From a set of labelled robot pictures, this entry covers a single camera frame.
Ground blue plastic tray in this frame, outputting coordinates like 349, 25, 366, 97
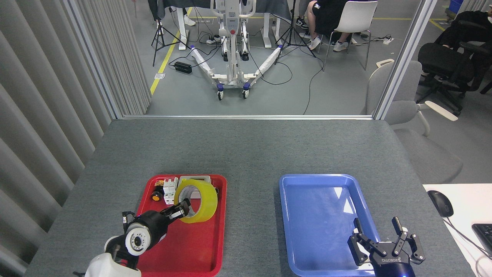
279, 174, 379, 277

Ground blue bin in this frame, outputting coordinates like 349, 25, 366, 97
448, 0, 464, 18

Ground black tripod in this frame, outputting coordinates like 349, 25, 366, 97
274, 0, 316, 65
151, 0, 191, 67

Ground white chair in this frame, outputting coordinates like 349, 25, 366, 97
323, 1, 378, 72

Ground black mouse cable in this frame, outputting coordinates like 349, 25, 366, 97
446, 215, 492, 260

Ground grey switch box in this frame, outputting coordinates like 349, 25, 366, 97
179, 175, 212, 199

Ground red plastic tray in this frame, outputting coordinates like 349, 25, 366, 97
120, 174, 227, 277

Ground black computer mouse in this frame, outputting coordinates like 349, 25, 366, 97
428, 190, 454, 217

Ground silver frame post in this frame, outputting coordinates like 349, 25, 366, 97
374, 0, 439, 120

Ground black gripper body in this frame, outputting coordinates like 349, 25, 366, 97
133, 210, 170, 245
370, 242, 416, 277

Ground grey office chair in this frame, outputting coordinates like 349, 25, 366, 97
365, 60, 464, 184

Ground yellow tape roll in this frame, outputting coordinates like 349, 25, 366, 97
174, 179, 218, 224

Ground yellow push button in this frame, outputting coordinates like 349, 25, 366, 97
151, 179, 165, 202

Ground black floor cable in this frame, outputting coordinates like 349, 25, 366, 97
303, 58, 327, 115

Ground black office chair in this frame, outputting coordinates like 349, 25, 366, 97
417, 11, 492, 116

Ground silver frame rail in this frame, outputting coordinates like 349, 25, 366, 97
122, 114, 374, 120

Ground white desk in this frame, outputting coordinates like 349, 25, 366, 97
423, 184, 492, 277

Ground black keyboard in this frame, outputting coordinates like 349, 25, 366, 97
472, 223, 492, 256

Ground white wheeled stand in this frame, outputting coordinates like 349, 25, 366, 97
190, 0, 285, 100

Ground white circuit breaker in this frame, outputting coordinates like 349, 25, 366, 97
163, 177, 179, 205

